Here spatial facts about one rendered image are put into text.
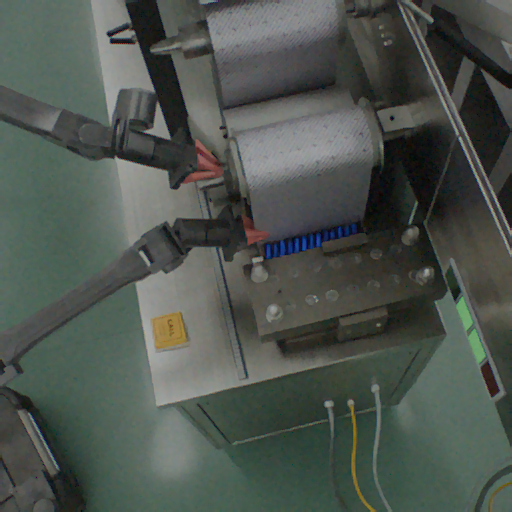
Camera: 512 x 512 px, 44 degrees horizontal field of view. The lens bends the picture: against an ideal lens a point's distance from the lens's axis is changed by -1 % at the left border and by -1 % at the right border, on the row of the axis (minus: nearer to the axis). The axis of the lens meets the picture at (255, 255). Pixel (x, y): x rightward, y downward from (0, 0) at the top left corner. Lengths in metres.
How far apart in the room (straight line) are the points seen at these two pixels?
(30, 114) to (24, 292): 1.57
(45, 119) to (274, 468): 1.51
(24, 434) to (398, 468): 1.24
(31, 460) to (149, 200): 0.99
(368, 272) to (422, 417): 1.07
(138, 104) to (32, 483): 1.35
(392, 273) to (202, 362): 0.46
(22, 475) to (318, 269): 1.26
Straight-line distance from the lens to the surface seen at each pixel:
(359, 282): 1.33
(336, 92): 1.31
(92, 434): 2.41
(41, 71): 3.24
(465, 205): 1.05
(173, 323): 1.43
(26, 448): 2.22
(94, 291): 1.19
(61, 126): 1.14
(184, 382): 1.42
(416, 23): 1.13
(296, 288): 1.32
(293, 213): 1.27
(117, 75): 1.86
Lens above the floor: 2.26
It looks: 66 degrees down
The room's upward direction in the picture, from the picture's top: 10 degrees counter-clockwise
